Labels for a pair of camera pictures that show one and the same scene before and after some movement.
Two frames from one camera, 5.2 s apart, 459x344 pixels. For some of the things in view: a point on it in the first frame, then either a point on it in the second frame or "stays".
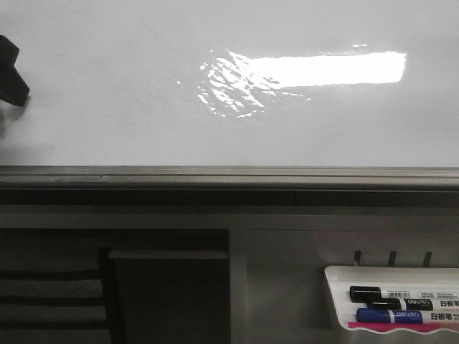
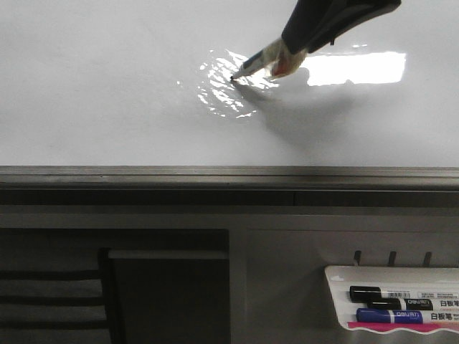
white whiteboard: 351,83 stays
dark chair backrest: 62,307 stays
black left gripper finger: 13,89 -> 306,20
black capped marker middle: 435,304 stays
